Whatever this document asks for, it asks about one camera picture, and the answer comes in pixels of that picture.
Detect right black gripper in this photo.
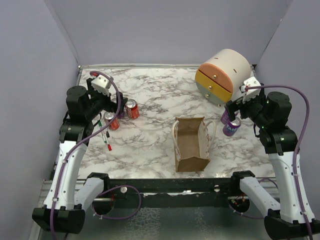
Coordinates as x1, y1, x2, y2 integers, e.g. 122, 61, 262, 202
225, 91, 270, 128

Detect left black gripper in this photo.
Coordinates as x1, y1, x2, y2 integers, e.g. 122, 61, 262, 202
85, 78, 128, 120

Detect purple fanta can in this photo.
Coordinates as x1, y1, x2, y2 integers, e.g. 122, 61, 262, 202
222, 117, 241, 137
220, 110, 229, 125

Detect purple Fanta can front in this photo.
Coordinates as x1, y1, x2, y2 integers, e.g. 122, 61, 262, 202
222, 117, 241, 137

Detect brown canvas tote bag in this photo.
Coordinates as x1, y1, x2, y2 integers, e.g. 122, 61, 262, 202
171, 117, 217, 173

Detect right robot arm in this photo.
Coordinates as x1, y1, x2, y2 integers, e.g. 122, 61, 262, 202
225, 84, 320, 240

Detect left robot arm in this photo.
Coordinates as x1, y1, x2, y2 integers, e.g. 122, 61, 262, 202
32, 71, 127, 239

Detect red cola can rear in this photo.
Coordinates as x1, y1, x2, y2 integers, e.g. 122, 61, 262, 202
125, 99, 140, 119

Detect red cola can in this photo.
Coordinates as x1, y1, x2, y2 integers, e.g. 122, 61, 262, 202
125, 99, 140, 119
103, 112, 120, 131

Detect purple can by cola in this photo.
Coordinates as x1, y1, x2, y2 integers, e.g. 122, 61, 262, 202
117, 100, 126, 119

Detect red cola can front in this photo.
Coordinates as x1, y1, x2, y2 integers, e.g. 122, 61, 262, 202
103, 112, 120, 131

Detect round drawer cabinet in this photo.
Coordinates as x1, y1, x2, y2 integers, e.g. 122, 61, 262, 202
195, 49, 252, 105

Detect green capped marker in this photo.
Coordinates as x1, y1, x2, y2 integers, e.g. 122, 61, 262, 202
98, 120, 107, 145

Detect red capped marker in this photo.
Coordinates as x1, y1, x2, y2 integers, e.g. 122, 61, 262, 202
104, 133, 112, 151

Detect metal front plate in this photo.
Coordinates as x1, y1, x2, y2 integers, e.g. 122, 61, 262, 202
27, 179, 311, 240

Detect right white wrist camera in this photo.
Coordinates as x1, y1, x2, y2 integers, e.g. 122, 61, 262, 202
239, 76, 261, 103

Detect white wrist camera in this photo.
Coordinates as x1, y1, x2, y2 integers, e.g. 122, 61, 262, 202
91, 75, 111, 96
239, 76, 261, 103

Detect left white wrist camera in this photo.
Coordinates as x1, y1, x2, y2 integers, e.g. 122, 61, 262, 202
91, 75, 111, 96

